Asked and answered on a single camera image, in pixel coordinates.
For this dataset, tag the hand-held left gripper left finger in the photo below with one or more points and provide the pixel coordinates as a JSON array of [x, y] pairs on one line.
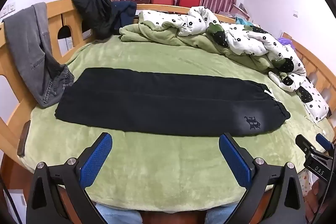
[[95, 158]]

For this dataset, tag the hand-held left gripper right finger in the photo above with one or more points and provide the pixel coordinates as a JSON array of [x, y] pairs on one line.
[[233, 161]]

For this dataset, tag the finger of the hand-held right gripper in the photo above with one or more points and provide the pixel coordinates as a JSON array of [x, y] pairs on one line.
[[324, 142], [304, 144]]

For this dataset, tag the black pants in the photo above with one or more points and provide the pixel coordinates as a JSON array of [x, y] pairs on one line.
[[157, 106]]

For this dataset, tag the white floral pillow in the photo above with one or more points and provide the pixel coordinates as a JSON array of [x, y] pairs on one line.
[[312, 100]]

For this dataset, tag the green fleece bed blanket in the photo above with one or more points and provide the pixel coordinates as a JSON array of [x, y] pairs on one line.
[[157, 166]]

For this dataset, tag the purple fluffy item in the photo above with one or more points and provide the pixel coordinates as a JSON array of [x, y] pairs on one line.
[[285, 41]]

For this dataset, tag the green and white floral quilt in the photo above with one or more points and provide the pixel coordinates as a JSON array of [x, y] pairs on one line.
[[244, 37]]

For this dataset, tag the grey jeans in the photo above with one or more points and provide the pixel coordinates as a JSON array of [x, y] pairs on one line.
[[26, 50]]

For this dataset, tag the teal item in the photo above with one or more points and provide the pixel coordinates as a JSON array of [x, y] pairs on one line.
[[241, 21]]

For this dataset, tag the navy garment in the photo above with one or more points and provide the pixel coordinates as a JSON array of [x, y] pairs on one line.
[[124, 14]]

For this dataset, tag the black garment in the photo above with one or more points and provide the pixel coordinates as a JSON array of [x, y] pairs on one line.
[[92, 8]]

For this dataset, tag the wooden bed frame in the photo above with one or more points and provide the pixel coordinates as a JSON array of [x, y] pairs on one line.
[[55, 11]]

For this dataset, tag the white wall socket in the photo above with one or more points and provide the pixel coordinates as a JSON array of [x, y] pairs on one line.
[[12, 7], [3, 13]]

